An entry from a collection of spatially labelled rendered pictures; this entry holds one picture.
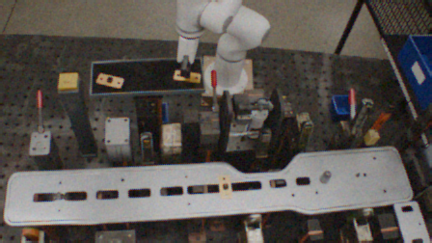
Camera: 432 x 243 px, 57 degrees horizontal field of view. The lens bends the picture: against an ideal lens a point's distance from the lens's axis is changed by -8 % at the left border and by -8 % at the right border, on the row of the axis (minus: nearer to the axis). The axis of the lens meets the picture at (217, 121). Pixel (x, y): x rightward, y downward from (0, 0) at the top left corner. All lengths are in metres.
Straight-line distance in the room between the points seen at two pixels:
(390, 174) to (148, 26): 2.17
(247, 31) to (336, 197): 0.65
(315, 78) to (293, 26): 1.30
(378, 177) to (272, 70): 0.81
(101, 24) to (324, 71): 1.76
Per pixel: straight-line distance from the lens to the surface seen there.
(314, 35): 3.35
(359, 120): 1.48
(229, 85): 1.83
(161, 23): 3.21
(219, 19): 1.09
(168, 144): 1.34
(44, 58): 2.13
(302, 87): 2.04
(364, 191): 1.50
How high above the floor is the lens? 2.25
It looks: 57 degrees down
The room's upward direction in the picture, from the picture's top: 11 degrees clockwise
